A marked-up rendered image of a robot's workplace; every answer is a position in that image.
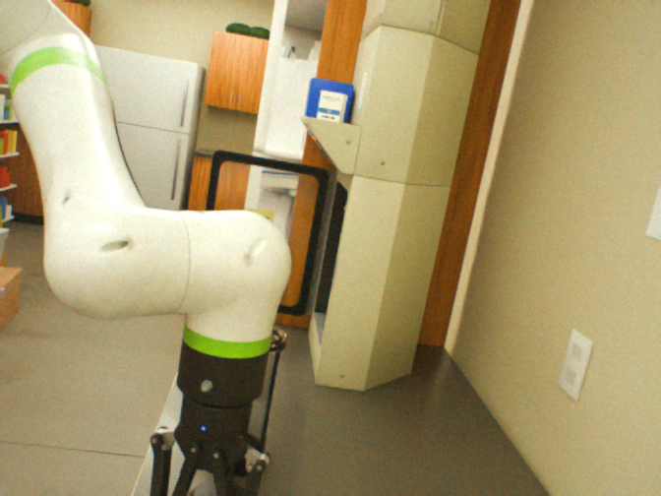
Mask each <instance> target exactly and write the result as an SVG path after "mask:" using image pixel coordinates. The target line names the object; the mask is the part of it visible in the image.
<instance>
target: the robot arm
mask: <svg viewBox="0 0 661 496"><path fill-rule="evenodd" d="M0 74H1V75H2V76H3V77H4V78H5V79H6V81H7V82H8V85H9V89H10V93H11V96H12V105H13V110H14V113H15V115H16V117H17V119H18V121H19V123H20V125H21V127H22V129H23V131H24V134H25V136H26V138H27V141H28V143H29V146H30V151H31V154H32V157H33V160H34V164H35V167H36V171H37V175H38V180H39V185H40V191H41V198H42V205H43V213H44V258H43V259H44V272H45V276H46V279H47V282H48V284H49V286H50V288H51V290H52V291H53V293H54V294H55V296H56V297H57V298H58V299H59V300H60V301H61V302H62V303H63V304H64V305H65V306H66V307H68V308H69V309H71V310H72V311H74V312H76V313H78V314H80V315H82V316H85V317H88V318H94V319H98V320H115V319H122V318H132V317H141V316H151V315H166V314H186V315H185V324H184V331H183V339H182V345H181V353H180V360H179V367H178V375H177V382H176V383H177V387H178V388H179V390H180V391H181V392H182V393H183V399H182V406H181V413H180V422H179V424H178V425H177V426H176V428H170V429H168V427H166V426H164V425H163V426H160V427H159V428H158V429H157V430H156V431H155V432H154V434H153V435H152V436H151V437H150V444H151V447H152V451H153V464H152V474H151V485H150V496H168V487H169V477H170V468H171V458H172V446H173V445H174V444H175V441H176V442H177V444H178V446H179V448H180V450H181V452H182V454H183V456H184V458H185V460H184V463H183V465H182V467H181V470H180V475H179V478H178V480H177V483H176V485H175V488H174V491H173V493H172V496H187V494H188V492H189V489H190V486H191V484H192V481H193V479H194V476H195V474H196V471H197V470H206V471H208V472H210V473H212V474H213V483H214V484H215V490H216V496H234V486H233V470H234V465H235V464H236V463H237V462H239V461H240V460H241V459H242V458H243V457H244V458H245V459H246V461H247V463H246V469H247V471H248V472H249V474H248V476H247V479H246V483H245V488H244V493H243V496H258V492H259V487H260V482H261V478H262V473H263V472H264V471H265V469H266V467H267V465H268V463H269V461H270V453H269V452H262V453H260V452H258V451H257V450H255V449H254V448H252V447H251V442H250V439H249V436H248V429H249V423H250V417H251V411H252V404H253V401H254V400H256V399H257V398H258V397H259V396H260V395H261V394H262V392H263V386H264V381H265V375H266V369H267V363H268V357H269V351H270V340H271V334H272V328H273V323H274V319H275V315H276V312H277V308H278V305H279V303H280V300H281V297H282V294H283V292H284V291H285V288H286V286H287V284H288V281H289V277H290V273H291V254H290V249H289V246H288V243H287V241H286V239H285V237H284V236H283V234H282V232H281V231H280V230H279V229H278V228H277V226H276V225H275V224H273V223H272V222H271V221H270V220H268V219H267V218H265V217H263V216H261V215H258V214H256V213H252V212H248V211H211V212H194V211H182V212H176V211H167V210H159V209H151V208H147V207H146V206H145V204H144V202H143V200H142V196H141V193H140V191H139V189H138V187H137V185H136V183H135V180H134V178H133V176H132V173H131V171H130V168H129V166H128V163H127V160H126V158H125V156H124V153H123V150H122V146H121V143H120V139H119V135H118V130H117V124H116V118H115V105H114V100H113V98H112V102H111V97H110V93H109V88H108V84H107V82H106V78H105V75H104V71H103V68H102V65H101V62H100V60H99V57H98V54H97V52H96V50H95V48H94V46H93V44H92V43H91V42H90V40H89V39H88V38H87V37H86V36H85V35H84V34H83V33H82V32H81V31H80V30H79V29H78V28H77V27H76V26H75V25H74V24H73V23H72V22H71V21H70V20H69V19H68V18H67V17H66V16H65V15H64V14H63V13H62V12H61V11H60V10H59V9H58V8H57V7H56V6H55V5H54V4H53V3H52V2H51V1H50V0H0Z"/></svg>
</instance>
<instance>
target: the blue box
mask: <svg viewBox="0 0 661 496"><path fill-rule="evenodd" d="M353 89H354V86H353V85H350V84H345V83H340V82H335V81H329V80H324V79H318V78H312V79H311V80H310V82H309V88H308V93H307V100H306V106H305V112H304V115H305V116H307V117H313V118H317V115H318V109H319V103H320V97H321V91H326V92H332V93H342V94H345V95H347V102H346V107H345V112H344V118H343V123H345V124H346V123H347V122H348V116H349V111H350V105H351V99H352V95H353Z"/></svg>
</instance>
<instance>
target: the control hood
mask: <svg viewBox="0 0 661 496"><path fill-rule="evenodd" d="M300 119H301V122H302V123H303V124H304V126H305V127H306V129H307V130H308V131H310V132H311V133H312V134H313V135H314V137H315V138H316V139H317V141H318V142H319V144H320V145H321V147H322V148H323V150H324V151H325V152H326V154H327V155H328V157H329V158H330V160H331V161H332V163H333V164H334V166H335V167H336V168H337V169H338V170H339V171H340V172H342V173H344V174H350V175H352V173H353V174H354V168H355V163H356V158H357V153H358V147H359V142H360V136H361V131H362V128H361V126H356V125H351V124H345V123H339V122H333V121H328V120H323V119H318V118H313V117H307V116H302V117H301V116H300Z"/></svg>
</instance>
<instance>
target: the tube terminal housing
mask: <svg viewBox="0 0 661 496"><path fill-rule="evenodd" d="M478 57H479V55H478V54H476V53H474V52H471V51H469V50H467V49H464V48H462V47H460V46H457V45H455V44H453V43H450V42H448V41H446V40H443V39H441V38H439V37H436V36H434V35H430V34H425V33H421V32H416V31H407V30H402V29H397V28H392V27H387V26H379V27H378V28H377V29H376V30H374V31H373V32H372V33H370V34H369V35H368V36H367V37H365V38H364V39H363V40H362V41H360V43H359V49H358V55H357V60H356V66H355V72H354V77H353V83H352V85H353V86H354V89H353V95H352V99H351V105H350V111H349V116H348V122H347V123H346V124H351V125H356V126H361V128H362V131H361V136H360V142H359V147H358V153H357V158H356V163H355V168H354V174H353V173H352V175H350V174H344V173H342V172H340V171H339V170H337V177H336V182H335V186H336V183H337V182H339V183H341V185H342V186H343V187H344V188H345V189H346V190H347V192H348V195H347V203H346V208H345V214H344V219H343V225H342V230H341V235H340V240H339V246H338V251H337V256H338V260H337V265H336V271H335V276H334V282H333V286H332V287H331V290H330V300H329V305H328V311H327V316H326V321H325V326H324V332H323V338H322V343H321V347H320V345H319V340H318V334H317V329H316V324H315V318H314V311H313V316H312V318H311V322H310V328H309V334H308V336H309V342H310V348H311V355H312V362H313V369H314V376H315V383H316V385H319V386H327V387H335V388H342V389H350V390H358V391H366V390H368V389H371V388H374V387H376V386H379V385H382V384H383V383H386V382H389V381H391V380H394V379H397V378H399V377H402V376H405V375H407V374H410V373H411V370H412V365H413V361H414V356H415V351H416V347H417V343H418V338H419V334H420V329H421V324H422V320H423V315H424V310H425V306H426V301H427V296H428V292H429V287H430V282H431V278H432V273H433V269H434V265H435V260H436V255H437V251H438V246H439V241H440V237H441V232H442V227H443V223H444V218H445V213H446V209H447V204H448V199H449V195H450V190H451V187H450V186H451V182H452V177H453V173H454V168H455V163H456V159H457V154H458V149H459V145H460V140H461V135H462V131H463V126H464V121H465V117H466V112H467V107H468V103H469V99H470V94H471V90H472V85H473V80H474V76H475V71H476V66H477V62H478ZM367 71H368V73H367V79H366V84H365V90H364V94H363V100H362V105H361V109H357V107H358V101H359V96H360V91H361V85H362V80H363V74H364V73H365V72H367Z"/></svg>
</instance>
